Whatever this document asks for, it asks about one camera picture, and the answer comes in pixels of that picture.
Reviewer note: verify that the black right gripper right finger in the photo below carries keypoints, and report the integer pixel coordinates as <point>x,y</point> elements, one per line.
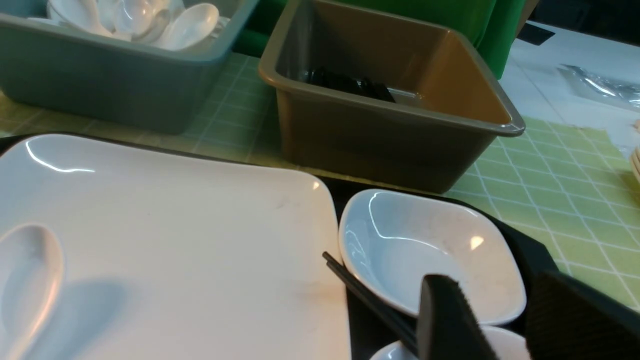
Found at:
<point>567,319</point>

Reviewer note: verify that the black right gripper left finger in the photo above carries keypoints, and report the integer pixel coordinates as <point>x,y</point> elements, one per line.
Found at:
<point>447,328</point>

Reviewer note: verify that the black chopsticks pair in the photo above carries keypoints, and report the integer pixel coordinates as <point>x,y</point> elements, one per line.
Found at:
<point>383,312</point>

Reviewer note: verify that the white small bowl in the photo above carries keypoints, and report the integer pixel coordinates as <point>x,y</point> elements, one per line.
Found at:
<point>390,240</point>
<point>506,344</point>

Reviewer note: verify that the large white square plate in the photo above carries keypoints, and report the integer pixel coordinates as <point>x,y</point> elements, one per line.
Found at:
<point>172,257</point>

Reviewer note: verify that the white ceramic soup spoon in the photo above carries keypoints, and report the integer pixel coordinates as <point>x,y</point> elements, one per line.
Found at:
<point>33,272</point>

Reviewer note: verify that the black serving tray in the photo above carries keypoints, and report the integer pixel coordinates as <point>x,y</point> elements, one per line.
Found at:
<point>367,333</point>

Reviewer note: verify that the green checkered tablecloth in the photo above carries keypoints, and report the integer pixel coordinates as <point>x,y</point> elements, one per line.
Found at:
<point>566,186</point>

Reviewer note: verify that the clear plastic bag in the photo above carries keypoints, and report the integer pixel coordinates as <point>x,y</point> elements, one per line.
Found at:
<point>606,90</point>

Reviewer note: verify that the brown plastic bin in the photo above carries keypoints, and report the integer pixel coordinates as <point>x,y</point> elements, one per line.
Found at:
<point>449,106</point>

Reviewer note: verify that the black chopsticks in bin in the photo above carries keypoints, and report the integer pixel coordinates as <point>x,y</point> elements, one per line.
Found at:
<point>323,77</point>

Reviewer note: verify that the pile of white spoons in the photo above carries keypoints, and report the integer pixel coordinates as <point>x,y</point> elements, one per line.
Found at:
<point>164,24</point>

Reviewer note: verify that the teal plastic bin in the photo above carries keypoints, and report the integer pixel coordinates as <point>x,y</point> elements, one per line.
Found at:
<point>68,70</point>

